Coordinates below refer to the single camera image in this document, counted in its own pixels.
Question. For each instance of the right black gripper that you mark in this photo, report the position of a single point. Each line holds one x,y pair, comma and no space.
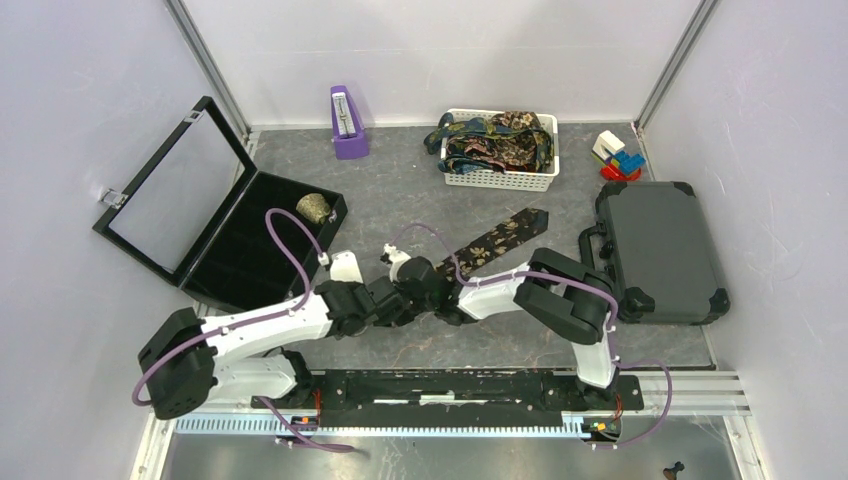
407,317

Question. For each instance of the black gold floral tie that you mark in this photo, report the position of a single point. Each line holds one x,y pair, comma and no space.
508,235

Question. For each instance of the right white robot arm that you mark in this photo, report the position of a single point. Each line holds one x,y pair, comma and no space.
568,297

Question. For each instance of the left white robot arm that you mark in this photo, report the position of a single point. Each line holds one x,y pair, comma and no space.
190,360

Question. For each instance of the pile of patterned ties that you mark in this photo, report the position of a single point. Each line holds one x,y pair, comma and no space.
511,141

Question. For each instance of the rolled gold tie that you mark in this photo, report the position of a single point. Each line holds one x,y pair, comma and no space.
315,208

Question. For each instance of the black display box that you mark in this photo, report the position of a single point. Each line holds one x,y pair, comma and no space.
199,214

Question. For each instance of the purple metronome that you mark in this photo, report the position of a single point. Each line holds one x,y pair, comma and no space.
349,138

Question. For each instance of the white perforated basket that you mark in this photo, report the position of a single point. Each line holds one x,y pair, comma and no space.
532,182

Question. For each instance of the dark grey hard case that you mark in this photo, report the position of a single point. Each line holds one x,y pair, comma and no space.
654,243

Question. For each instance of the colourful toy blocks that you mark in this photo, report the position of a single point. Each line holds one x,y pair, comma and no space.
616,163

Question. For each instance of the small black knob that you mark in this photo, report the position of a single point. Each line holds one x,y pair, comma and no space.
671,473

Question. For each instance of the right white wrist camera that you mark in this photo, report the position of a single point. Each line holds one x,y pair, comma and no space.
394,259

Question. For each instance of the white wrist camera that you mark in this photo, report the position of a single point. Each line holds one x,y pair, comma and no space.
394,259
342,266

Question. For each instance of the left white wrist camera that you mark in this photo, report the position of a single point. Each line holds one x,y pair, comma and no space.
342,266

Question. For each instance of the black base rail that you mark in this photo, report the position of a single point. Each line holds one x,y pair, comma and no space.
474,398

